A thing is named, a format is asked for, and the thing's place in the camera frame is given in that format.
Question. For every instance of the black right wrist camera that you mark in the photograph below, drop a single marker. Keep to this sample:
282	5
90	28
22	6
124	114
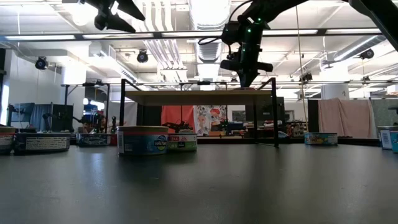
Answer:
230	32

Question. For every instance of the black overhead light bar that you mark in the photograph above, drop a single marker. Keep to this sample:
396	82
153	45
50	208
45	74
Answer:
321	31

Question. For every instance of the black partition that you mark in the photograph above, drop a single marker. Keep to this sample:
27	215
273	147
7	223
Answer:
312	116

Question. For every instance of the black ceiling spotlight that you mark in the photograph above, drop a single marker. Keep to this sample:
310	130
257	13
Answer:
142	56
41	63
306	77
367	53

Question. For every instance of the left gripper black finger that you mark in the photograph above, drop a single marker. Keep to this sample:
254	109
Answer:
113	24
132	9

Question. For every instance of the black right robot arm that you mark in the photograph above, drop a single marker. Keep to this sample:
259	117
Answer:
280	7

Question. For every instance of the blue curtain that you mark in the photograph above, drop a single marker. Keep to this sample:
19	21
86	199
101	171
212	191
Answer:
40	116

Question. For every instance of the floral printed poster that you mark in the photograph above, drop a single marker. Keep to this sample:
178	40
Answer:
202	118

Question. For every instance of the white ceiling duct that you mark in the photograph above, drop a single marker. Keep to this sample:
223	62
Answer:
209	12

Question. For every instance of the dark tin white label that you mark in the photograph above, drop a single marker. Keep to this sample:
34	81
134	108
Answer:
43	143

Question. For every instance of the orange hanging cloth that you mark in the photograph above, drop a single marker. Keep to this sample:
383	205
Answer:
180	113

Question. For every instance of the black cabinet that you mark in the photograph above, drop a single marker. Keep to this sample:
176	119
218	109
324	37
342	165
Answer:
264	112

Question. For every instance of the wooden shelf with black legs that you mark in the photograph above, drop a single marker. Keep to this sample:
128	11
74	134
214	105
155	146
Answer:
199	98

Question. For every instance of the background black robot arm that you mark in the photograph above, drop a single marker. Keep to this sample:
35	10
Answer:
178	126
84	119

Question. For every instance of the pink draped cloth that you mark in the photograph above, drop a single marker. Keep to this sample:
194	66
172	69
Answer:
345	118

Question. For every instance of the turquoise yellow tuna can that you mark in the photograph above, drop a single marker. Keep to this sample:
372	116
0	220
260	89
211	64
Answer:
385	138
320	139

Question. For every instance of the dark blue sardine tin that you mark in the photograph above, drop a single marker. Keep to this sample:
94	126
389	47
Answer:
93	140

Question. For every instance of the black background table frame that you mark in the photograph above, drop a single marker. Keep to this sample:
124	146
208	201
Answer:
108	105

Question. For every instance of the white round column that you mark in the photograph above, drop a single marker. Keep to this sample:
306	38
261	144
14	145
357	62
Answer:
335	91

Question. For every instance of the dark monitor screen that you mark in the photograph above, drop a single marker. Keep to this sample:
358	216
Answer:
23	110

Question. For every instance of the black panel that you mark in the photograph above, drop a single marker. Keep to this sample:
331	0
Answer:
62	115

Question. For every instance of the cluttered storage shelf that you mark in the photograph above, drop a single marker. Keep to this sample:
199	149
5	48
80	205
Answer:
297	129

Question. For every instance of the tall blue red-striped can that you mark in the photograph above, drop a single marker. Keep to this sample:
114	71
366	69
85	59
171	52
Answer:
140	143

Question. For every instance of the small dark screen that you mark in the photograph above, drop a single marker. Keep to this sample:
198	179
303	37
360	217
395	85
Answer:
238	116

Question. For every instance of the grey partition panel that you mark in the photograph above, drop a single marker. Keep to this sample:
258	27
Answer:
384	112

